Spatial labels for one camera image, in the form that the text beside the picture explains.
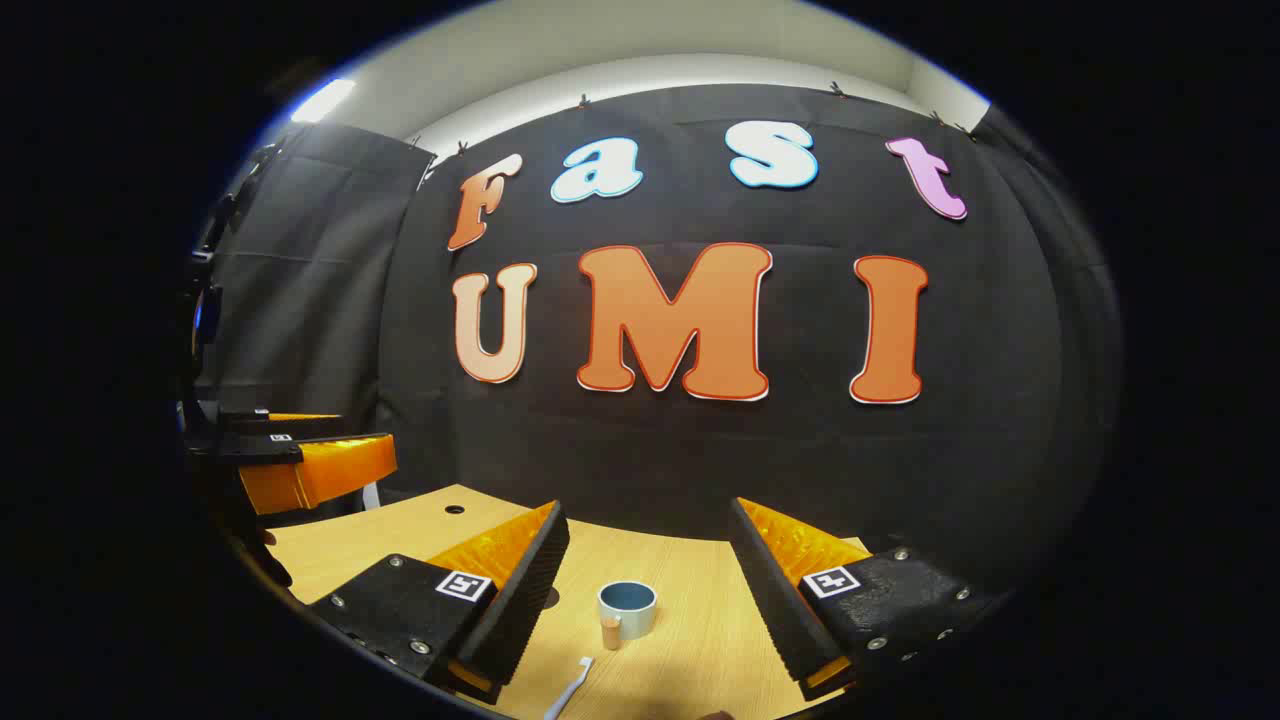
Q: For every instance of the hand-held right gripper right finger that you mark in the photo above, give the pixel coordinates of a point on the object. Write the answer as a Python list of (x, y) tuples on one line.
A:
[(775, 610)]

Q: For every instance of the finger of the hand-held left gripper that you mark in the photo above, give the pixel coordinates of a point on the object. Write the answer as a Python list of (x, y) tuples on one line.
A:
[(290, 425), (330, 470)]

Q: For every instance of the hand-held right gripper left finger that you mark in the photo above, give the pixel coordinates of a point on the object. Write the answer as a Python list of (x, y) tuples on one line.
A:
[(520, 600)]

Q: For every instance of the white blue toothbrush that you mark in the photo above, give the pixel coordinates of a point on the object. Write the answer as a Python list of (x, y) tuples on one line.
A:
[(570, 688)]

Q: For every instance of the wooden desktop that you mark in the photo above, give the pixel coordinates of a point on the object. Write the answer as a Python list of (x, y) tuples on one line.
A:
[(690, 660)]

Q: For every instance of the thin white strip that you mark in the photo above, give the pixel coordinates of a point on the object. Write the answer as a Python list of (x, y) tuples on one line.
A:
[(371, 495)]

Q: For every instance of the black backdrop cloth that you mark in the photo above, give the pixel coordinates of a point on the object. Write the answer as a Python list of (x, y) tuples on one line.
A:
[(700, 450)]

